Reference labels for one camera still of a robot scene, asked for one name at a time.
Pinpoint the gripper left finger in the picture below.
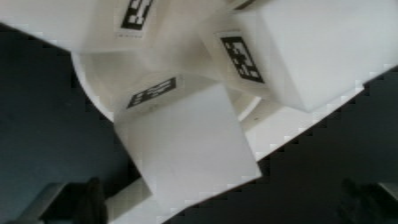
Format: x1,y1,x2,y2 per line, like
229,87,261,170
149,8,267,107
11,178,108,224

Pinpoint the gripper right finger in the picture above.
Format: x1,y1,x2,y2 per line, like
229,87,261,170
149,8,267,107
336,179,398,224

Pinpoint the white round stool seat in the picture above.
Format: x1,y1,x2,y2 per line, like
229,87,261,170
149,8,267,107
73,52,259,125

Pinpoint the white stool leg with tag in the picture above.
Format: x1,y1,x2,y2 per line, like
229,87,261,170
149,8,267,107
0,0,180,54

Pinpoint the white front fence wall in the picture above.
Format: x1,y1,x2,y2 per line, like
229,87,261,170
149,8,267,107
105,84,366,224

